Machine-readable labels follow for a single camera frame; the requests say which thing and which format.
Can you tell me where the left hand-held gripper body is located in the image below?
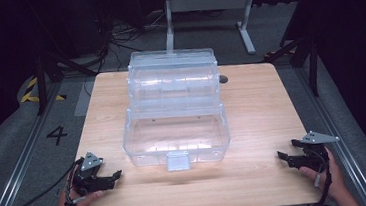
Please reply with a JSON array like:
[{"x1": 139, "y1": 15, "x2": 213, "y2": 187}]
[{"x1": 69, "y1": 148, "x2": 117, "y2": 198}]

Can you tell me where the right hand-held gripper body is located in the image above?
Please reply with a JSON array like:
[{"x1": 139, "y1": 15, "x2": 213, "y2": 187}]
[{"x1": 289, "y1": 128, "x2": 343, "y2": 175}]

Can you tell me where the clear plastic storage box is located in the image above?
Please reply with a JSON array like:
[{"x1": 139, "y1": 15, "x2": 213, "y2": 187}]
[{"x1": 114, "y1": 43, "x2": 235, "y2": 176}]

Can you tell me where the person's right hand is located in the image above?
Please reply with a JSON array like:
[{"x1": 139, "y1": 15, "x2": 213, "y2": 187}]
[{"x1": 297, "y1": 145, "x2": 348, "y2": 205}]

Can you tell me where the black tripod stand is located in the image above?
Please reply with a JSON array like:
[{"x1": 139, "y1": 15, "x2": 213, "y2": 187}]
[
  {"x1": 261, "y1": 30, "x2": 323, "y2": 103},
  {"x1": 30, "y1": 44, "x2": 101, "y2": 117}
]

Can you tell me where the yellow black floor tape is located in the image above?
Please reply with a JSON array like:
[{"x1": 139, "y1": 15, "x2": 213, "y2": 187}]
[{"x1": 17, "y1": 74, "x2": 68, "y2": 105}]

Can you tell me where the metal floor rail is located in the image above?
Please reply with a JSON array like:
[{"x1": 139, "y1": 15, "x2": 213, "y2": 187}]
[
  {"x1": 293, "y1": 60, "x2": 366, "y2": 206},
  {"x1": 0, "y1": 81, "x2": 75, "y2": 206}
]

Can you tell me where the tangle of floor cables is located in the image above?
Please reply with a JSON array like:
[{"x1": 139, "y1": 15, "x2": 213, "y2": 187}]
[{"x1": 92, "y1": 7, "x2": 180, "y2": 75}]

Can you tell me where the grey metal desk frame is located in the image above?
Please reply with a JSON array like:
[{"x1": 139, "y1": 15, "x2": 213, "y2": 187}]
[{"x1": 160, "y1": 0, "x2": 262, "y2": 63}]

